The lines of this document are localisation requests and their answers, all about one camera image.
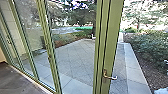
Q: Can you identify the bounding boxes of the green framed glass door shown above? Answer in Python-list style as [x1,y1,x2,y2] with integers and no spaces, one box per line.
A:
[92,0,125,94]

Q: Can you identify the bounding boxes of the silver door lever handle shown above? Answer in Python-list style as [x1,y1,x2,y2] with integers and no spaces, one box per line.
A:
[102,68,119,82]

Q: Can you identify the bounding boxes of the green shrub bed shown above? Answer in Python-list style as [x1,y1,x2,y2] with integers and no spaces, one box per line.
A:
[123,28,168,73]

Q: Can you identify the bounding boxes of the green framed glass wall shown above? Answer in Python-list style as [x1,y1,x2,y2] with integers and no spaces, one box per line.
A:
[0,0,63,94]

